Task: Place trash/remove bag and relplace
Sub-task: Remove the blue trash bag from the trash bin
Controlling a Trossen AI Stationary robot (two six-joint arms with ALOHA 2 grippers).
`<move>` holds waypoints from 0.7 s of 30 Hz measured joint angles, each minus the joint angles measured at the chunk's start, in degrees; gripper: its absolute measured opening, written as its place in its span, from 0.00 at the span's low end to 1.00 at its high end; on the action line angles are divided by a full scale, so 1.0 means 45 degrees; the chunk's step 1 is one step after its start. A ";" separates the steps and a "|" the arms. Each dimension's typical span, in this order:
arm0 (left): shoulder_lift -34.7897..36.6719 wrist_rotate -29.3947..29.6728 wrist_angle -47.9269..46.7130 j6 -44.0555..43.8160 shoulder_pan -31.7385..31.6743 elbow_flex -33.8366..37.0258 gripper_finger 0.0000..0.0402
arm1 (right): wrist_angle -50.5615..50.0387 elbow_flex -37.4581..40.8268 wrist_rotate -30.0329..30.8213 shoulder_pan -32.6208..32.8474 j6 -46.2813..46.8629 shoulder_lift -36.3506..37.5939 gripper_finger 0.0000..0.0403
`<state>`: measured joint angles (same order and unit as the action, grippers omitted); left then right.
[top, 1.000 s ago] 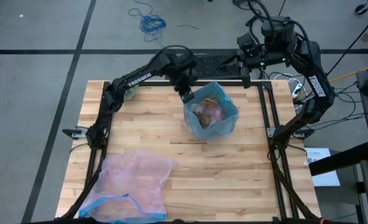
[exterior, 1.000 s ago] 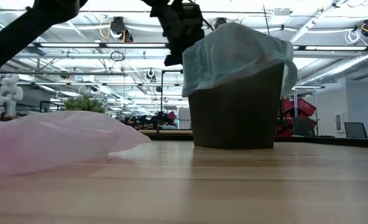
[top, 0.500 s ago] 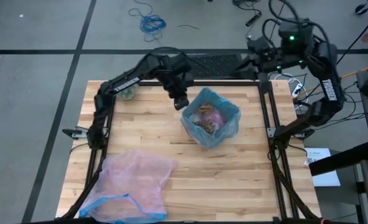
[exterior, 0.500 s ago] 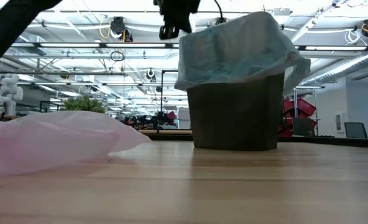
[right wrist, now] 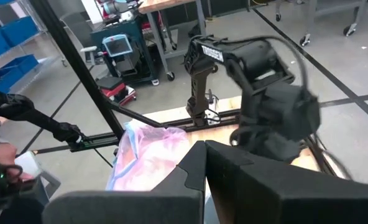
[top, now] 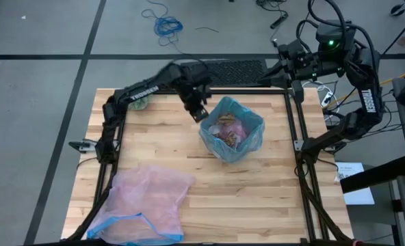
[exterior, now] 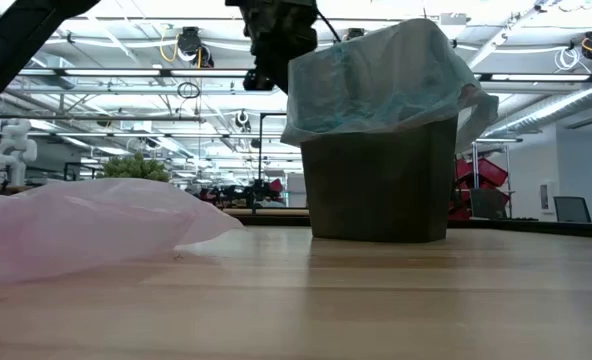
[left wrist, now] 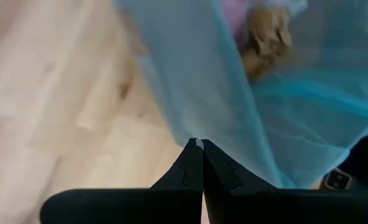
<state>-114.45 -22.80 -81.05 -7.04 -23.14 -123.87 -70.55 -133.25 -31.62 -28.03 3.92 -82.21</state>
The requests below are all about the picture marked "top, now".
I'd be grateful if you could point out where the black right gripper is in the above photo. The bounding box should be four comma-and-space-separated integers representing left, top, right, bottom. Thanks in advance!
257, 38, 326, 105

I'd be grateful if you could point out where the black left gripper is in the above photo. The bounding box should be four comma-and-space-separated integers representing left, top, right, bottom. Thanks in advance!
174, 63, 213, 123

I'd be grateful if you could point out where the brown paper ball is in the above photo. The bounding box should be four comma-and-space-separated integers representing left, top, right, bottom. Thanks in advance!
217, 112, 237, 126
213, 131, 239, 148

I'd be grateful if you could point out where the small knotted pink plastic bag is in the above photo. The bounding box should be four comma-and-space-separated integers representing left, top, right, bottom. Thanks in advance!
228, 121, 250, 143

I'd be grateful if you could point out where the pink trash bag blue drawstring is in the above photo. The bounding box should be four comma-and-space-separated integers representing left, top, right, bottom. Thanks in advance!
86, 163, 196, 246

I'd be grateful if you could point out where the white power strip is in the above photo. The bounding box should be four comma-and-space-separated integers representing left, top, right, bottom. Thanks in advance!
321, 90, 335, 108

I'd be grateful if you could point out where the green crumpled object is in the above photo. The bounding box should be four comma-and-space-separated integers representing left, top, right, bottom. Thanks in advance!
127, 94, 153, 112

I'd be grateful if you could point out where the black power strip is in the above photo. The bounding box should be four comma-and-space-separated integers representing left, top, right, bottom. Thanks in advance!
270, 12, 289, 30

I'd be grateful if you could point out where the grey metal clamp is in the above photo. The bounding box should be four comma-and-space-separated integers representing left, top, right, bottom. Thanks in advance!
68, 139, 97, 153

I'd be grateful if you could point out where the black bar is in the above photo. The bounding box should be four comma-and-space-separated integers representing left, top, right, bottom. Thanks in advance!
340, 155, 405, 194

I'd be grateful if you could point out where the white printed paper sheet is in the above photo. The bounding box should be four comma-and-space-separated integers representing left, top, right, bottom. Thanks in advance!
335, 161, 376, 206

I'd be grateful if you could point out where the black chair wheel base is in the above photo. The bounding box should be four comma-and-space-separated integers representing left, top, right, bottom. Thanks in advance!
389, 0, 405, 17

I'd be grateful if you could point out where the black aluminium table frame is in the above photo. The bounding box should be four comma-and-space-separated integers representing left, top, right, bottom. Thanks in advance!
65, 87, 356, 246

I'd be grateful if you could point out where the coiled blue cable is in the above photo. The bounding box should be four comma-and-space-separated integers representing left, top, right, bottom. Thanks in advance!
140, 0, 198, 61

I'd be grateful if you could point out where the yellow extension cable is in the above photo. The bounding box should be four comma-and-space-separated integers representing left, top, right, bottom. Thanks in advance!
325, 71, 405, 109

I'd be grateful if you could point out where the long black hanging cable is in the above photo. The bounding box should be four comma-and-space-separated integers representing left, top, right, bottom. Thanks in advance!
382, 8, 405, 55

